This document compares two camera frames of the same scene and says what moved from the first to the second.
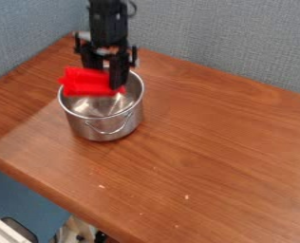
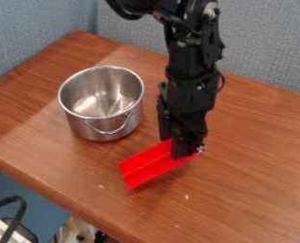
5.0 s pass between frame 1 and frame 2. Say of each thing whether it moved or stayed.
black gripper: moved
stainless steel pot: stayed
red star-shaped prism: moved
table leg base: stayed
